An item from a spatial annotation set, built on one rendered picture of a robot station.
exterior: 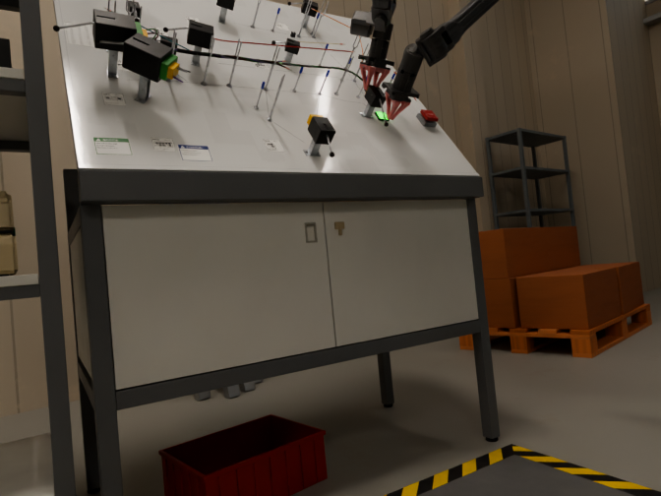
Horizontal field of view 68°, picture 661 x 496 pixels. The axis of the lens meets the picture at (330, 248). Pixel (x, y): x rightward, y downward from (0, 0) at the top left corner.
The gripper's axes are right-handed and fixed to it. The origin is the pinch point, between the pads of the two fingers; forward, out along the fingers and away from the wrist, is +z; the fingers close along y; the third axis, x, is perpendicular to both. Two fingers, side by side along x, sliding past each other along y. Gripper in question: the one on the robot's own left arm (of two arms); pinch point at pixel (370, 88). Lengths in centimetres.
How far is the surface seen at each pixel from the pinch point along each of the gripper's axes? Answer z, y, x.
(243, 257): 42, 50, 36
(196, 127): 16, 58, 14
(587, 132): 22, -457, -221
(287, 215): 32, 37, 31
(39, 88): 9, 92, 23
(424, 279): 49, -8, 40
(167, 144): 19, 66, 21
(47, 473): 84, 92, 50
